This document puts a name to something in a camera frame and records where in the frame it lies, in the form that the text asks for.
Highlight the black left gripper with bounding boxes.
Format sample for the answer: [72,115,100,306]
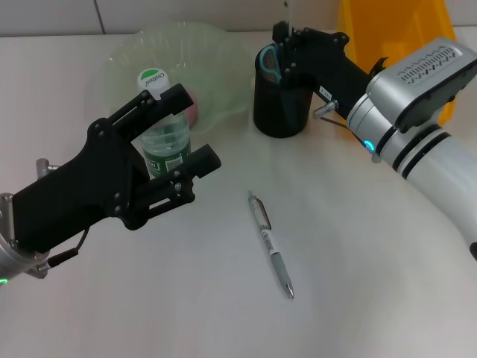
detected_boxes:
[10,118,151,255]

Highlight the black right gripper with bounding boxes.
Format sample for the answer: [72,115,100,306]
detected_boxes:
[272,22,376,113]

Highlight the pink toy peach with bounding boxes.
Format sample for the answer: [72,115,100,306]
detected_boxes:
[185,88,200,128]

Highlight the blue capped scissors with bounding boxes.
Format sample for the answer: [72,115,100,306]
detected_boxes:
[259,43,285,86]

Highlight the clear plastic ruler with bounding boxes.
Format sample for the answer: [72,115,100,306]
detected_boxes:
[282,0,295,38]

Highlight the clear green-label water bottle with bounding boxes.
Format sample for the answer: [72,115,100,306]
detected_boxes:
[136,68,193,179]

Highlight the green plastic wrapper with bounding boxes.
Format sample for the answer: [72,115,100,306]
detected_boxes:
[370,56,389,78]

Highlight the clear grey ballpoint pen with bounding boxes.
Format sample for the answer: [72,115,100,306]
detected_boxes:
[245,190,296,300]

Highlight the green glass fruit plate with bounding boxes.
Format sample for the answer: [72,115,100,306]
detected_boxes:
[102,21,256,135]

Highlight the black mesh pen holder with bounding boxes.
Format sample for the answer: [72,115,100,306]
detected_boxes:
[253,43,315,139]

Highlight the yellow plastic bin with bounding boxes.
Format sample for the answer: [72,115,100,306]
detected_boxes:
[337,0,458,128]

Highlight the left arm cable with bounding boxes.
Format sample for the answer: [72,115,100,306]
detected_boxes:
[47,226,91,268]

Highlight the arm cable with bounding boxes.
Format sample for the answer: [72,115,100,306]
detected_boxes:
[47,226,91,268]
[319,116,368,147]

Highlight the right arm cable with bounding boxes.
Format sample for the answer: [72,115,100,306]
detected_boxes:
[319,116,368,147]

